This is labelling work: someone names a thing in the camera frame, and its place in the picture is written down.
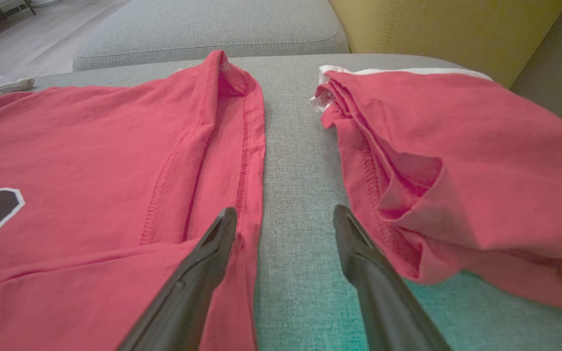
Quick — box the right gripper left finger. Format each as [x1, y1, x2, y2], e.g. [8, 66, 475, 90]
[115, 207, 238, 351]

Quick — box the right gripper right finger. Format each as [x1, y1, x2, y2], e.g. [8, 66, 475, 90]
[333, 205, 452, 351]

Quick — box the red jersey with white sleeves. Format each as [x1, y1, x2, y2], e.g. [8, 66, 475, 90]
[0, 49, 266, 351]

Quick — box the red garment with white trim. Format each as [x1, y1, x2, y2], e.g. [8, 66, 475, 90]
[309, 65, 562, 312]

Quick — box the large grey sofa seat cushion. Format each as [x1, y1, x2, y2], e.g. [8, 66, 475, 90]
[0, 53, 562, 351]

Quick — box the small grey sofa cushion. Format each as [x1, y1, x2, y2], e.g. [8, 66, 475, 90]
[72, 0, 350, 72]

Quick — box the yellow sofa cushion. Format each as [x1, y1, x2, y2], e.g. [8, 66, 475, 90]
[329, 0, 562, 88]

